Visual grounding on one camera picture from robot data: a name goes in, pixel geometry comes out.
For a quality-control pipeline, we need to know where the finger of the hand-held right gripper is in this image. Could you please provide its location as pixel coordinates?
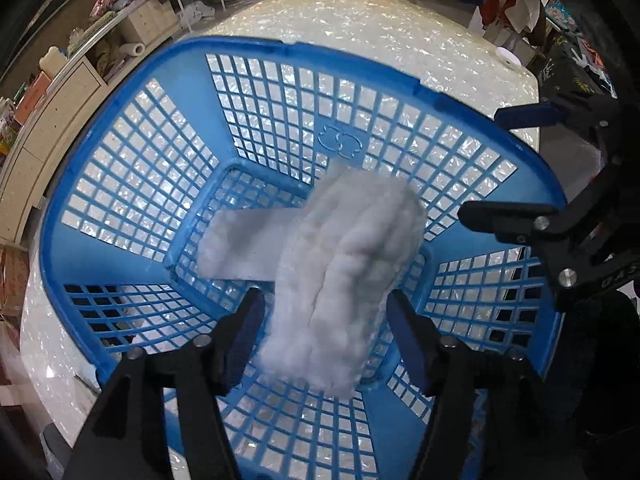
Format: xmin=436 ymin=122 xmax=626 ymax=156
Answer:
xmin=457 ymin=160 xmax=627 ymax=312
xmin=494 ymin=94 xmax=622 ymax=133

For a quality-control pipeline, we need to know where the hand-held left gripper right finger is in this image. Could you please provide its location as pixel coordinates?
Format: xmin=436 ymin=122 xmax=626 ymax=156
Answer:
xmin=387 ymin=290 xmax=586 ymax=480

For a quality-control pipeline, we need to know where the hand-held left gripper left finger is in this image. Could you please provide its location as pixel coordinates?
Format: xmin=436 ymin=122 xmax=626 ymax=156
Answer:
xmin=72 ymin=287 xmax=266 ymax=480

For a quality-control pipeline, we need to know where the white fluffy cloth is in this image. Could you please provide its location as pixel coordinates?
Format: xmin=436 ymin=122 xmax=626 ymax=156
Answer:
xmin=196 ymin=162 xmax=428 ymax=396

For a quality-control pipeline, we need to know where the blue plastic mesh basket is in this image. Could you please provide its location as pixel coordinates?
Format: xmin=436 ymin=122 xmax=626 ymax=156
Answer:
xmin=39 ymin=36 xmax=568 ymax=480

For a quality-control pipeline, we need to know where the black printed cloth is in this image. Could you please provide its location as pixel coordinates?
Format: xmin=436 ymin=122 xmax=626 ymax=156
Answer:
xmin=537 ymin=35 xmax=621 ymax=106

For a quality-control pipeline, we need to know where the white round puck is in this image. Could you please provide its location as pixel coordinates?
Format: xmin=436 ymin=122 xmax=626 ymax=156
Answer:
xmin=495 ymin=46 xmax=526 ymax=67

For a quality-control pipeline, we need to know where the pile of mixed clothes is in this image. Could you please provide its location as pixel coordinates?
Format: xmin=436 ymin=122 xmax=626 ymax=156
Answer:
xmin=450 ymin=0 xmax=551 ymax=46

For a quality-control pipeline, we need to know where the cream shelf cabinet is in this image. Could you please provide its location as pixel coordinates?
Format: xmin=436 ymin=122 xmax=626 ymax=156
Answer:
xmin=0 ymin=10 xmax=151 ymax=246

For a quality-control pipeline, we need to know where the white plastic bag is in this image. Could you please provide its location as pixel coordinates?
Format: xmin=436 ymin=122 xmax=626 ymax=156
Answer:
xmin=180 ymin=2 xmax=216 ymax=31

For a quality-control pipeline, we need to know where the small wooden drawer box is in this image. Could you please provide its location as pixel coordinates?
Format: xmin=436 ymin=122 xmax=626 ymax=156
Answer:
xmin=122 ymin=0 xmax=181 ymax=46

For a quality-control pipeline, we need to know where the cream cylinder candle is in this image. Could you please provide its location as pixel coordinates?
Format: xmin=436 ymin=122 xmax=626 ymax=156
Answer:
xmin=40 ymin=46 xmax=68 ymax=76

